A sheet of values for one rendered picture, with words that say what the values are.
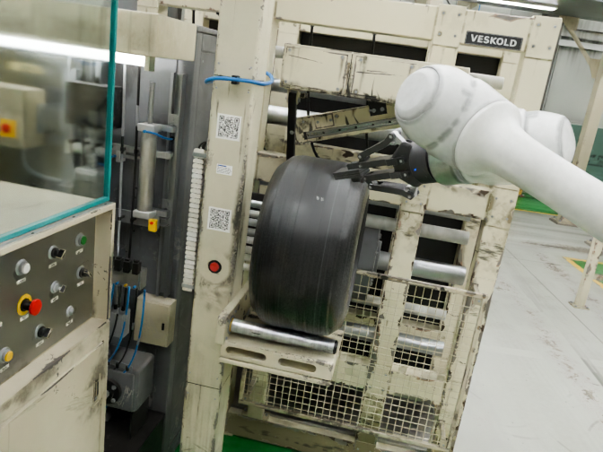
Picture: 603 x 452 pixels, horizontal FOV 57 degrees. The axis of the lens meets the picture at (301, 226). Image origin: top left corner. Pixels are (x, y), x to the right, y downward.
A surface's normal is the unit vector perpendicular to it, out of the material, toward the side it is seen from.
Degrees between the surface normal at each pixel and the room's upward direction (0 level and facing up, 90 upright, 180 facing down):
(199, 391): 90
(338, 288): 95
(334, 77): 90
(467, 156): 124
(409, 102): 71
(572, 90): 90
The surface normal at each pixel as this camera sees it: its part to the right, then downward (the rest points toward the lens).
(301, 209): -0.07, -0.36
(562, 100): -0.04, 0.27
